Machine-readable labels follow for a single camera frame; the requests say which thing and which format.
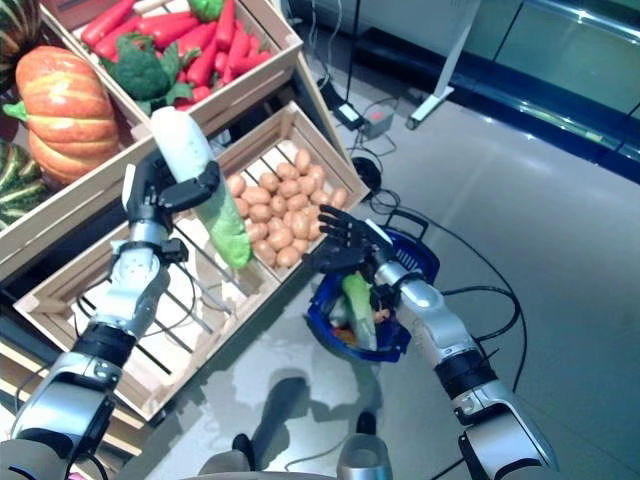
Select grey box red button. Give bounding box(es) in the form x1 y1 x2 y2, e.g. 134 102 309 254
360 106 397 137

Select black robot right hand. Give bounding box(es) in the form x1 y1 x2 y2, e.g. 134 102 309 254
302 203 394 274

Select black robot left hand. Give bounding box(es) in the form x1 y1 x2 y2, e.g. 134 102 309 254
122 157 222 227

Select small light green cabbage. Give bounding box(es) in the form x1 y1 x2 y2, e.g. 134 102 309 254
188 0 225 23

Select silver robot right leg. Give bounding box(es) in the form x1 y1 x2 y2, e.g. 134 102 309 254
335 409 395 480

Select black tripod stand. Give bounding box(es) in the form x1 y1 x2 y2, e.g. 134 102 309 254
346 0 365 109

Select green striped pumpkin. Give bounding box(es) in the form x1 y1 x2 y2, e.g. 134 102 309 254
0 0 42 95
0 138 52 232

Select small orange pumpkin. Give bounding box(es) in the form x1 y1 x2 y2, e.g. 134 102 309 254
2 45 122 185

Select black floor cable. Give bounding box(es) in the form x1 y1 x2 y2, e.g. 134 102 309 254
369 184 530 399

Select blue plastic shopping basket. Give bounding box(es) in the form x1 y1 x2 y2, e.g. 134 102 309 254
305 212 442 365

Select white standing desk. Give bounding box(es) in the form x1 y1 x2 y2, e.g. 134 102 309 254
405 0 485 132

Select wide light wooden crate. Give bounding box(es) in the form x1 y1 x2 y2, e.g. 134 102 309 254
0 29 164 284

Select dark green broccoli head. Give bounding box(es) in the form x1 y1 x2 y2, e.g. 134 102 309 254
99 32 197 117

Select light wooden slatted crate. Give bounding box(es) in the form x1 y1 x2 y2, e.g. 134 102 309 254
13 197 282 422
38 0 305 137
214 102 372 285

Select red orange carrot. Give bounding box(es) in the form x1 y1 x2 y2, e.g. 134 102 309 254
80 0 137 50
238 49 275 77
137 12 202 49
215 0 237 52
186 34 220 90

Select black power adapter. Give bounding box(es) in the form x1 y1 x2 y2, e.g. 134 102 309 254
332 101 365 133

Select wooden vegetable display shelf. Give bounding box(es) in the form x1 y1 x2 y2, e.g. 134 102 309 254
0 0 354 464

